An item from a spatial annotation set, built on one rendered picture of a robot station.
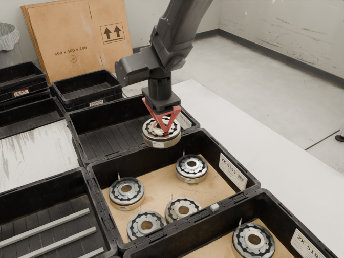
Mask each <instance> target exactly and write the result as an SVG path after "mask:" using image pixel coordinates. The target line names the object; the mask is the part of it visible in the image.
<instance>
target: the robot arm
mask: <svg viewBox="0 0 344 258"><path fill-rule="evenodd" d="M212 2H213V0H170V2H169V4H168V7H167V9H166V11H165V12H164V14H163V15H162V16H161V17H160V18H159V20H158V23H157V25H154V27H153V30H152V33H151V35H150V41H149V43H150V46H149V47H145V48H141V49H140V50H139V52H138V53H135V54H132V55H129V56H125V57H123V58H121V59H120V60H119V61H116V62H115V65H114V67H115V73H116V77H117V79H118V81H119V83H120V84H121V86H122V87H126V86H129V85H132V84H136V83H139V82H142V81H145V80H148V87H144V88H142V89H141V91H142V94H144V95H145V97H144V98H142V101H143V102H144V104H145V105H146V107H147V108H148V110H149V112H150V113H151V115H152V117H153V118H154V120H155V121H158V122H159V124H160V126H161V128H162V129H163V131H164V132H167V131H169V130H170V127H171V125H172V123H173V121H174V120H175V118H176V117H177V115H178V114H179V113H180V111H181V108H180V107H179V105H181V99H180V98H179V97H178V96H177V95H176V94H175V93H174V92H173V91H172V82H171V72H172V71H174V70H177V69H180V68H182V67H183V66H184V64H185V63H186V61H185V58H186V57H187V56H188V55H189V53H190V52H191V50H192V49H193V45H192V42H193V41H194V39H195V37H196V32H197V29H198V26H199V24H200V22H201V20H202V18H203V17H204V15H205V13H206V12H207V10H208V8H209V7H210V5H211V3H212ZM171 105H174V106H171ZM168 114H171V117H170V119H169V122H168V124H167V126H165V125H164V123H163V120H162V117H163V116H165V115H168Z"/></svg>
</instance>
